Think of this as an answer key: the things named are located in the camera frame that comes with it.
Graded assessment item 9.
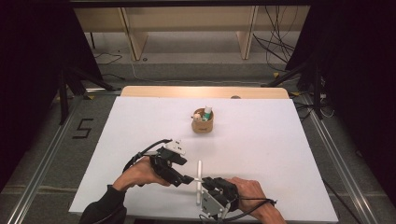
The white board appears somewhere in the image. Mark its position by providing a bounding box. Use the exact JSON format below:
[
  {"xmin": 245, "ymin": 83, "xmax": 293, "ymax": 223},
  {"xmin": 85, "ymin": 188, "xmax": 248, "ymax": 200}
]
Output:
[{"xmin": 68, "ymin": 95, "xmax": 339, "ymax": 223}]

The beige wooden desk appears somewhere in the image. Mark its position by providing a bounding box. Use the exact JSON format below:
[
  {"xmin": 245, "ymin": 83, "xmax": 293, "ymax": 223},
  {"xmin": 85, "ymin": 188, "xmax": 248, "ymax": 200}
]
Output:
[{"xmin": 74, "ymin": 5, "xmax": 312, "ymax": 62}]

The light wooden table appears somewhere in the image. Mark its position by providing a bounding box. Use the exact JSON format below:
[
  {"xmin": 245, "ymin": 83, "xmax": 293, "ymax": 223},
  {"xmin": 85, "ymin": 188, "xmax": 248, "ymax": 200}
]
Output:
[{"xmin": 120, "ymin": 86, "xmax": 290, "ymax": 100}]

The black tripod stand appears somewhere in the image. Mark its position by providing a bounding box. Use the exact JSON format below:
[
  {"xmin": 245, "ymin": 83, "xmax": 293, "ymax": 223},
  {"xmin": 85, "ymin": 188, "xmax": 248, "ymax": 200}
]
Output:
[
  {"xmin": 57, "ymin": 66, "xmax": 122, "ymax": 125},
  {"xmin": 261, "ymin": 59, "xmax": 326, "ymax": 120}
]

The white pen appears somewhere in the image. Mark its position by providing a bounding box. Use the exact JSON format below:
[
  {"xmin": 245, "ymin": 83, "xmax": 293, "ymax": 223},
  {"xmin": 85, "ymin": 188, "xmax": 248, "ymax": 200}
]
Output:
[{"xmin": 195, "ymin": 160, "xmax": 204, "ymax": 206}]

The black floor cable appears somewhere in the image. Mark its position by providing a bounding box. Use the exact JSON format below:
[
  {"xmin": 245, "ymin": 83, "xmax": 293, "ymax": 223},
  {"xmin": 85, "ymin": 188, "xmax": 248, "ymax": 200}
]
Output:
[{"xmin": 92, "ymin": 51, "xmax": 124, "ymax": 66}]

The black frame bar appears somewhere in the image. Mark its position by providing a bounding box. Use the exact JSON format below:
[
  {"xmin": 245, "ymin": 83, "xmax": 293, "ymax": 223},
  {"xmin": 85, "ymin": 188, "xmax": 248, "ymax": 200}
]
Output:
[{"xmin": 69, "ymin": 0, "xmax": 312, "ymax": 7}]

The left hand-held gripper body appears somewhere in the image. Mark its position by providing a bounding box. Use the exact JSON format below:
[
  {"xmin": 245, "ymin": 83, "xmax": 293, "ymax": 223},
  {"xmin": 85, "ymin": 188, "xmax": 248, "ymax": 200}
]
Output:
[{"xmin": 148, "ymin": 139, "xmax": 188, "ymax": 188}]

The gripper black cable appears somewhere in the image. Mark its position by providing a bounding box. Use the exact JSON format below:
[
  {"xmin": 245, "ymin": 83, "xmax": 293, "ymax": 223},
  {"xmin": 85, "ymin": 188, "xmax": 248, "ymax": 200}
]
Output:
[
  {"xmin": 121, "ymin": 138, "xmax": 173, "ymax": 174},
  {"xmin": 199, "ymin": 197, "xmax": 278, "ymax": 224}
]

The black curtain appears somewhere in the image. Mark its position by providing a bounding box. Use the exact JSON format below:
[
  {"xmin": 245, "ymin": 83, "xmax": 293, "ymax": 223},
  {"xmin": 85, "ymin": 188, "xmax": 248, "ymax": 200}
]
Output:
[
  {"xmin": 0, "ymin": 0, "xmax": 104, "ymax": 192},
  {"xmin": 284, "ymin": 0, "xmax": 396, "ymax": 200}
]

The person's right hand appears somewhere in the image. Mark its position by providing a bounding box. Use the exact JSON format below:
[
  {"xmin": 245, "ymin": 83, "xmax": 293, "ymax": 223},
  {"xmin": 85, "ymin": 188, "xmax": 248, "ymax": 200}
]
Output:
[{"xmin": 227, "ymin": 176, "xmax": 272, "ymax": 218}]

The black tape floor mark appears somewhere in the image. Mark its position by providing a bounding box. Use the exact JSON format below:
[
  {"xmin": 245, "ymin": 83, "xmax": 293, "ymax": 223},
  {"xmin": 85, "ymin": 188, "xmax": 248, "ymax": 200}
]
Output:
[{"xmin": 72, "ymin": 118, "xmax": 94, "ymax": 140}]

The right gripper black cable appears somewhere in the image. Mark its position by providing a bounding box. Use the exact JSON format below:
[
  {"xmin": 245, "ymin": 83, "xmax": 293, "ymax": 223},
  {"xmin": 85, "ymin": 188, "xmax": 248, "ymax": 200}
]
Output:
[{"xmin": 199, "ymin": 197, "xmax": 278, "ymax": 224}]

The aluminium floor rail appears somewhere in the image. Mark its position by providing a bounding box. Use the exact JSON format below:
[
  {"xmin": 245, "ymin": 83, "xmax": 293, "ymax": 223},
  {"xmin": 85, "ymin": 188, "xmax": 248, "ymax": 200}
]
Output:
[
  {"xmin": 6, "ymin": 88, "xmax": 122, "ymax": 224},
  {"xmin": 300, "ymin": 92, "xmax": 379, "ymax": 224}
]

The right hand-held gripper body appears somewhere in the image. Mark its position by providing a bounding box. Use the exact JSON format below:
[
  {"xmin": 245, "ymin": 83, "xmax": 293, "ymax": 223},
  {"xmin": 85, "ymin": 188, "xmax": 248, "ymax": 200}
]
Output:
[{"xmin": 201, "ymin": 177, "xmax": 240, "ymax": 217}]

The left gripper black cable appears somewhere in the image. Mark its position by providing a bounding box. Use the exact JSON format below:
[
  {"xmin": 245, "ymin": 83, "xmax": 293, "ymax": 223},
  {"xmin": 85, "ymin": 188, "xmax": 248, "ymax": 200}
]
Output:
[{"xmin": 121, "ymin": 138, "xmax": 173, "ymax": 174}]

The tan fabric pen holder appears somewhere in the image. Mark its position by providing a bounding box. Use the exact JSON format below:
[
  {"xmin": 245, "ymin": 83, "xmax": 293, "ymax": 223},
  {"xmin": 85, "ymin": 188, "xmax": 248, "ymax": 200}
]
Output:
[{"xmin": 191, "ymin": 107, "xmax": 215, "ymax": 134}]

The bundle of black cables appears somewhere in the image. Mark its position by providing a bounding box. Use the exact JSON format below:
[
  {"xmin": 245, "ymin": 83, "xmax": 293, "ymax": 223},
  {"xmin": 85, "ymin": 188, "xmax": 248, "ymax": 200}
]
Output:
[{"xmin": 252, "ymin": 5, "xmax": 300, "ymax": 73}]

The person's left hand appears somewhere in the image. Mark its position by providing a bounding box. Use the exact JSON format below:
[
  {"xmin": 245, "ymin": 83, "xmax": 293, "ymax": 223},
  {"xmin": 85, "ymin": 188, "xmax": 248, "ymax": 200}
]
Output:
[{"xmin": 112, "ymin": 156, "xmax": 171, "ymax": 192}]

